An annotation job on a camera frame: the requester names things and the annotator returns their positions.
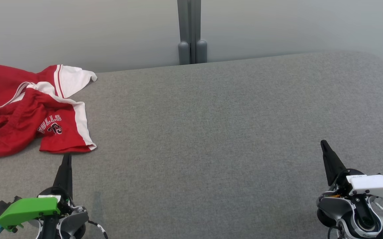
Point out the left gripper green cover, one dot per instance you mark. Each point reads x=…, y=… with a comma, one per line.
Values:
x=25, y=209

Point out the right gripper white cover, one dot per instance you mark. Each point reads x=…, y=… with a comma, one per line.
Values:
x=373, y=186

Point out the red basketball shorts white trim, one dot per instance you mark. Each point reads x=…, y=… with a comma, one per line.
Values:
x=15, y=132

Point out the red shirt white sleeves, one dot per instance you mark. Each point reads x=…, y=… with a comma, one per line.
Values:
x=68, y=78

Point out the grey fabric sofa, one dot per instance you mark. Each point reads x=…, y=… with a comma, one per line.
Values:
x=211, y=149

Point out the grey partition post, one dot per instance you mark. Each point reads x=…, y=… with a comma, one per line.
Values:
x=191, y=39

